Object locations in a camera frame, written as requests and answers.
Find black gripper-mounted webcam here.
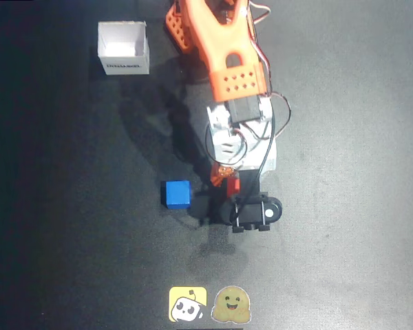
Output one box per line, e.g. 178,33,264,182
220,170,284,233

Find white cable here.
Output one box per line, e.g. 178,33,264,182
249,2,273,97

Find hugging face emoji sticker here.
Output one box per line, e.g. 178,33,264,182
211,285,251,324

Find white open cardboard box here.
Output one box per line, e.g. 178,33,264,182
96,21,150,76

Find blue cube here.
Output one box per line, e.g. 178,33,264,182
160,179,193,210

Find yellow robot face sticker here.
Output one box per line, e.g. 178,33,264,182
168,286,208,323

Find red cube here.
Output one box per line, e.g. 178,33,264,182
226,177,242,197

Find black camera cable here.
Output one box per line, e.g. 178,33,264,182
233,20,277,207

